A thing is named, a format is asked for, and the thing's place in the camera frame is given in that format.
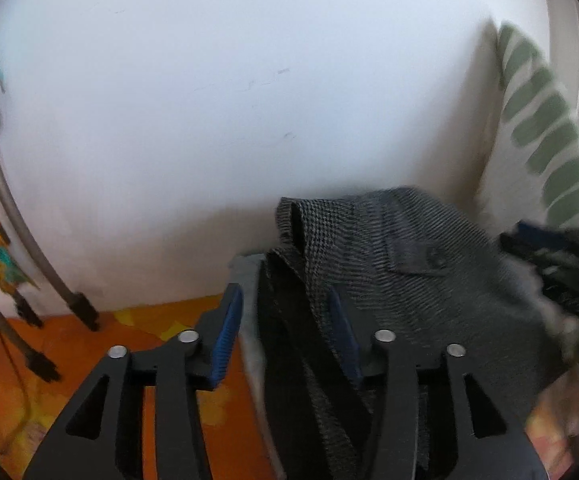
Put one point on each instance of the black folded garment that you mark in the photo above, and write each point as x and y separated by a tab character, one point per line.
287	360

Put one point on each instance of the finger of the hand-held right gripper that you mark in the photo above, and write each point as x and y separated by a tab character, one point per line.
559	255

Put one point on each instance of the grey checked pants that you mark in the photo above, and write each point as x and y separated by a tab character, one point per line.
444	300

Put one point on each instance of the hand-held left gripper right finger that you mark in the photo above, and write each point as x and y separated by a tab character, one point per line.
345	342

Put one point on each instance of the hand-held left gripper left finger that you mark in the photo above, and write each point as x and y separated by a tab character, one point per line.
225	342

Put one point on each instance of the green striped white pillow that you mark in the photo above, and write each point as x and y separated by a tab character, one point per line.
534	120

